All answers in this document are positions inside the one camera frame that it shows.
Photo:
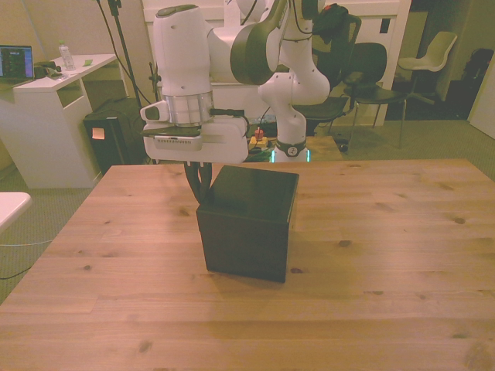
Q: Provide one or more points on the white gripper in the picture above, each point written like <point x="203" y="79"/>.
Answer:
<point x="224" y="148"/>

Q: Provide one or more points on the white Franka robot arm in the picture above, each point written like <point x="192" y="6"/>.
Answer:
<point x="181" y="58"/>

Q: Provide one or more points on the black drawer cabinet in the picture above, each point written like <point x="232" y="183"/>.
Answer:
<point x="247" y="228"/>

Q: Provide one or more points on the red emergency stop button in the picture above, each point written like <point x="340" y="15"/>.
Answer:
<point x="259" y="135"/>

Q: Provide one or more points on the black computer tower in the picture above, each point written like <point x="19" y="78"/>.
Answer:
<point x="112" y="135"/>

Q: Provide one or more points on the black tripod stand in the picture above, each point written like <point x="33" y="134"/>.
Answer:
<point x="123" y="50"/>

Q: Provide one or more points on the white desk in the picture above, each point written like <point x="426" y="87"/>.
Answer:
<point x="50" y="123"/>

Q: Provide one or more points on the green paper note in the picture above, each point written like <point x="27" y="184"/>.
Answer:
<point x="88" y="62"/>

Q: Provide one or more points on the clear water bottle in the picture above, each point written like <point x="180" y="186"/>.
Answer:
<point x="67" y="56"/>

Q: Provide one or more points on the black device on desk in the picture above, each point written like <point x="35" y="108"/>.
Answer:
<point x="46" y="69"/>

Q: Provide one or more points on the white rounded table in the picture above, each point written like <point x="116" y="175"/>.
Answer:
<point x="11" y="205"/>

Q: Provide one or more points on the black mesh office chair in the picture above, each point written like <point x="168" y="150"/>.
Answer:
<point x="336" y="46"/>

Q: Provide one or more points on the black shell chair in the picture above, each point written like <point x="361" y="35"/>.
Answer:
<point x="371" y="62"/>

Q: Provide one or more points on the open laptop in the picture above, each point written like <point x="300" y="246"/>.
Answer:
<point x="14" y="62"/>

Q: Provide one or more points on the white shell chair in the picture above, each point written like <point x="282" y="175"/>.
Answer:
<point x="433" y="54"/>

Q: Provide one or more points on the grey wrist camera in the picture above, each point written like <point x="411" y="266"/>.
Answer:
<point x="178" y="143"/>

